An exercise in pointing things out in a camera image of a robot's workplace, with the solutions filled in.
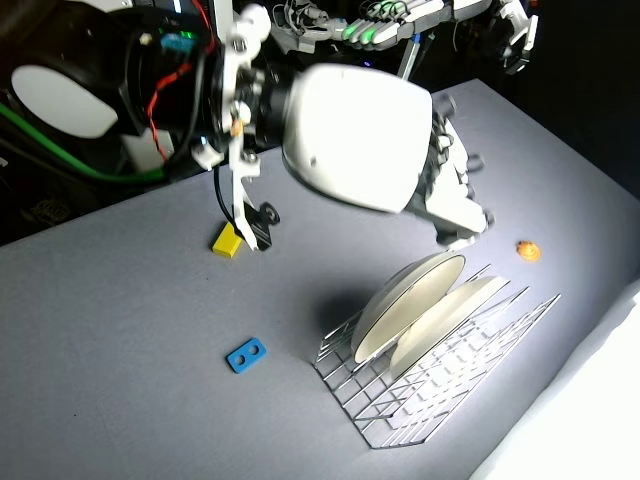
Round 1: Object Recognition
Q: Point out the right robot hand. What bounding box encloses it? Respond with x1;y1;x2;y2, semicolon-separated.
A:
281;63;497;251

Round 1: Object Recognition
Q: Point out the green cable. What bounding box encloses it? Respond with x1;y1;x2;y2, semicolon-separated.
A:
0;102;169;184

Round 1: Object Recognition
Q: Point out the red twisted wire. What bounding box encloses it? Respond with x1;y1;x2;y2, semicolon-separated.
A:
147;0;216;164

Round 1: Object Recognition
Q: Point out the blue block with two holes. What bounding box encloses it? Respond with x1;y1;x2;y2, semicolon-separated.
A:
225;338;268;375

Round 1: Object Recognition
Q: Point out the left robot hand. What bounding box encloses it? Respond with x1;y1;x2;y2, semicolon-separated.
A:
272;0;494;54

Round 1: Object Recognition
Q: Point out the yellow rectangular block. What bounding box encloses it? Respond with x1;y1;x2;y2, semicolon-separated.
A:
211;222;245;260

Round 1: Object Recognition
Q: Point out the white plate with black rim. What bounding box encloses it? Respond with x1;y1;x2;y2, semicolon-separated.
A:
349;252;467;365
388;274;512;382

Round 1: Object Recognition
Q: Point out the orange swirl cookie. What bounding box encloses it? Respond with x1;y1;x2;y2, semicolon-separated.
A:
516;239;542;264

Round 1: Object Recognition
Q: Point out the silver wire plate rack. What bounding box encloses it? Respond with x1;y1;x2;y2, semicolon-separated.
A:
312;263;564;450

